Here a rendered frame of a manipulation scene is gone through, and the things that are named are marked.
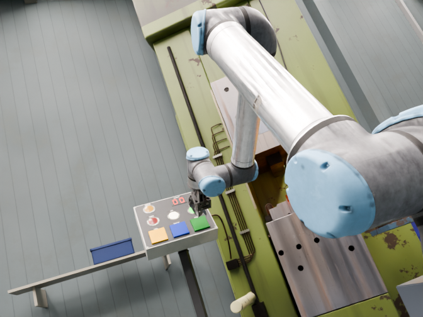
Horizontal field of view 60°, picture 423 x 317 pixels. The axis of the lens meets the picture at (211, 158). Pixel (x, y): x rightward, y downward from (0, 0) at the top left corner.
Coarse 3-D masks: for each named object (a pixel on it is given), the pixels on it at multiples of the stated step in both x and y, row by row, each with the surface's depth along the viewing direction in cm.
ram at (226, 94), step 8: (224, 80) 207; (216, 88) 207; (224, 88) 206; (232, 88) 204; (216, 96) 205; (224, 96) 204; (232, 96) 203; (224, 104) 203; (232, 104) 202; (224, 112) 202; (232, 112) 200; (224, 120) 200; (232, 120) 199; (232, 128) 198; (264, 128) 194; (232, 136) 197
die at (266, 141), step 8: (264, 136) 192; (272, 136) 191; (264, 144) 191; (272, 144) 190; (256, 152) 191; (264, 152) 193; (272, 152) 197; (280, 152) 202; (256, 160) 201; (264, 160) 206; (264, 168) 220
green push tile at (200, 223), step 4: (200, 216) 175; (204, 216) 175; (192, 220) 173; (196, 220) 173; (200, 220) 173; (204, 220) 173; (192, 224) 171; (196, 224) 171; (200, 224) 171; (204, 224) 171; (208, 224) 171; (196, 228) 169; (200, 228) 169; (204, 228) 170
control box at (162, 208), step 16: (144, 208) 180; (160, 208) 180; (176, 208) 180; (144, 224) 172; (160, 224) 172; (144, 240) 165; (176, 240) 165; (192, 240) 169; (208, 240) 173; (160, 256) 167
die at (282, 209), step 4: (276, 204) 182; (280, 204) 181; (284, 204) 181; (288, 204) 180; (272, 208) 182; (276, 208) 181; (280, 208) 181; (284, 208) 180; (288, 208) 180; (292, 208) 179; (272, 212) 181; (276, 212) 181; (280, 212) 180; (284, 212) 180; (288, 212) 179; (292, 212) 179; (272, 216) 181; (276, 216) 180; (280, 216) 180
